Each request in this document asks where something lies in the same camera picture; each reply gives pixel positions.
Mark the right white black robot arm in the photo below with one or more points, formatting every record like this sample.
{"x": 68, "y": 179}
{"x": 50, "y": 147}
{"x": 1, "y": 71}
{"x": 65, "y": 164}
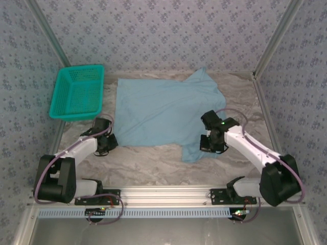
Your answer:
{"x": 249, "y": 146}

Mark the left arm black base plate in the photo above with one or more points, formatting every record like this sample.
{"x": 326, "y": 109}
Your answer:
{"x": 115, "y": 192}

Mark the teal plastic basket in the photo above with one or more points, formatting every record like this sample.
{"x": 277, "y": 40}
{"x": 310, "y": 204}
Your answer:
{"x": 76, "y": 92}

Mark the aluminium table side rail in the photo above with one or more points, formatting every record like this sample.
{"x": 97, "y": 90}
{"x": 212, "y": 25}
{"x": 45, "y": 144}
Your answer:
{"x": 59, "y": 134}
{"x": 267, "y": 112}

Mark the aluminium mounting rail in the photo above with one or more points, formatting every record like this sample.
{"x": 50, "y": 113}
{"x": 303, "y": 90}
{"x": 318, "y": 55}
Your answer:
{"x": 166, "y": 195}

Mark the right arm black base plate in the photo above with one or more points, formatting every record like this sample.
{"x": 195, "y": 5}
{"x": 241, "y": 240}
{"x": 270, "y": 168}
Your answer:
{"x": 217, "y": 196}

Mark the small black controller board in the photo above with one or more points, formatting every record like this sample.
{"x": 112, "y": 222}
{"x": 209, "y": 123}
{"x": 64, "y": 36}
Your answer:
{"x": 236, "y": 216}
{"x": 93, "y": 213}

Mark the light blue t-shirt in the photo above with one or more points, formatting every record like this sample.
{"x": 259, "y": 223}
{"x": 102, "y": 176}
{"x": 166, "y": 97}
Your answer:
{"x": 158, "y": 107}

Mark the aluminium frame post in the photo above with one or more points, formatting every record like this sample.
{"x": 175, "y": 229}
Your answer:
{"x": 279, "y": 35}
{"x": 49, "y": 33}

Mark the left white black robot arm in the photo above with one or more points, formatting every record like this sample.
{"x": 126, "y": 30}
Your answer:
{"x": 76, "y": 149}

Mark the grey metal panel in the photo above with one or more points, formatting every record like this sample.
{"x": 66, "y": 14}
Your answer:
{"x": 166, "y": 232}

